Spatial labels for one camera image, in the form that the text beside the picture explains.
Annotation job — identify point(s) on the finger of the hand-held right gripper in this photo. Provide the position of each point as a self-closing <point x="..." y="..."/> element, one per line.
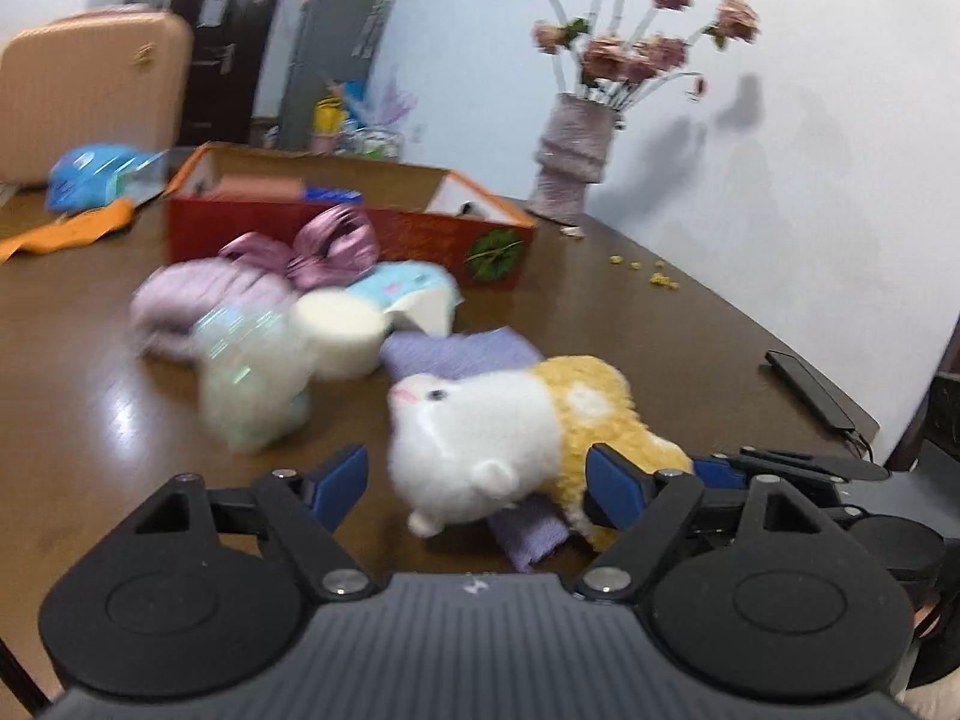
<point x="720" y="471"/>
<point x="817" y="465"/>

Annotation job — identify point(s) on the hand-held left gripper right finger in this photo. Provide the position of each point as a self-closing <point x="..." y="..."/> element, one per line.
<point x="615" y="487"/>

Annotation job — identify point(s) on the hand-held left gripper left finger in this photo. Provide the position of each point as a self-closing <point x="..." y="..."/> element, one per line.
<point x="341" y="484"/>

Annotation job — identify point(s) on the white and yellow plush hamster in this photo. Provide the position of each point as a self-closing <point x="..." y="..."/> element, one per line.
<point x="480" y="420"/>

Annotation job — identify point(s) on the purple towel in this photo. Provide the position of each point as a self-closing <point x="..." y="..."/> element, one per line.
<point x="450" y="352"/>

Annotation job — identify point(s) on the light blue plush toy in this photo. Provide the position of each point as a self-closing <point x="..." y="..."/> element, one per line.
<point x="405" y="281"/>

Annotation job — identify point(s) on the shiny purple bow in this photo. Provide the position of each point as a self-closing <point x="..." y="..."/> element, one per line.
<point x="330" y="240"/>

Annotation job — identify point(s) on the lilac cloth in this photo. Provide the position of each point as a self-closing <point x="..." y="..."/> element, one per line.
<point x="172" y="300"/>

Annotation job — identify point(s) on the red cardboard box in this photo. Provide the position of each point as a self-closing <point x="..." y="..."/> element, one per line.
<point x="420" y="236"/>

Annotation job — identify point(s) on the black flat device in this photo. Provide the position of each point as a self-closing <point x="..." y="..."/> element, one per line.
<point x="806" y="382"/>

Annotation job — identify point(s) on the scattered yellow crumbs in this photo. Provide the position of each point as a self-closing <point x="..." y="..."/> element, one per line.
<point x="661" y="281"/>

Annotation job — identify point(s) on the fallen pink petal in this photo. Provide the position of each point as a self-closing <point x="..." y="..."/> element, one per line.
<point x="571" y="231"/>

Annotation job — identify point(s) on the blue small packet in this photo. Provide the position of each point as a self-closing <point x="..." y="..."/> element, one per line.
<point x="334" y="195"/>

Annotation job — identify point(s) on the pink small box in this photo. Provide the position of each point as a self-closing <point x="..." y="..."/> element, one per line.
<point x="259" y="187"/>

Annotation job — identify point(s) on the grey ribbed vase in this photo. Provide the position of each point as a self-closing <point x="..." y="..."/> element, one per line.
<point x="566" y="157"/>

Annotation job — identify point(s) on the shelf of colourful packets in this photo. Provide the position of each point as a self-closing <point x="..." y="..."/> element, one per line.
<point x="367" y="131"/>

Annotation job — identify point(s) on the orange cloth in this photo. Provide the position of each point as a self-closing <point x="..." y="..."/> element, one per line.
<point x="67" y="232"/>

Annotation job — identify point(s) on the blue wet wipes pack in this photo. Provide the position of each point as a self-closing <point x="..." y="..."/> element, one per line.
<point x="90" y="176"/>

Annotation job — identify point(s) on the pink artificial flower bouquet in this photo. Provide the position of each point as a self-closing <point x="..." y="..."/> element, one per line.
<point x="607" y="52"/>

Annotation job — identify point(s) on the grey refrigerator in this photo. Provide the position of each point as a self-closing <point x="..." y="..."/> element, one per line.
<point x="330" y="30"/>

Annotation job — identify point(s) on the beige suitcase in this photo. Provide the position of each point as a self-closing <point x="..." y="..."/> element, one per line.
<point x="90" y="90"/>

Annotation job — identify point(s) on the dark brown door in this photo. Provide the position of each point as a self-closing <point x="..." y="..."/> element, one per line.
<point x="225" y="15"/>

